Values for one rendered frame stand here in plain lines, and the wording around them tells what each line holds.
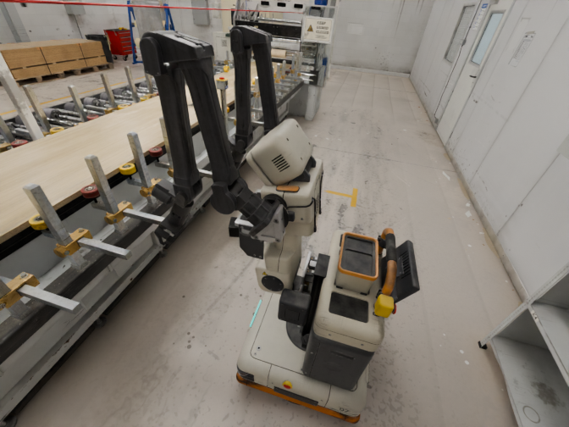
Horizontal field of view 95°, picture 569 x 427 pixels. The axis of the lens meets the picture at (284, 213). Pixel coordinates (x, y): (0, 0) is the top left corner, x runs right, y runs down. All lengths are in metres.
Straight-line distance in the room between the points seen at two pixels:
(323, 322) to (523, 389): 1.39
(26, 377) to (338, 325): 1.56
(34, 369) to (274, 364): 1.21
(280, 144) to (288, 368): 1.11
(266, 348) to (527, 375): 1.50
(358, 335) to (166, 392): 1.16
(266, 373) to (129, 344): 0.92
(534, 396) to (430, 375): 0.49
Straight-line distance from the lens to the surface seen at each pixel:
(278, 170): 0.82
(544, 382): 2.27
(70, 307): 1.20
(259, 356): 1.52
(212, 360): 1.84
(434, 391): 2.03
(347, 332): 1.05
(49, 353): 2.00
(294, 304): 1.11
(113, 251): 1.31
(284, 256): 1.06
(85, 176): 1.77
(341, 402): 1.53
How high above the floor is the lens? 1.68
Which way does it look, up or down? 38 degrees down
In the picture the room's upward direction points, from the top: 5 degrees clockwise
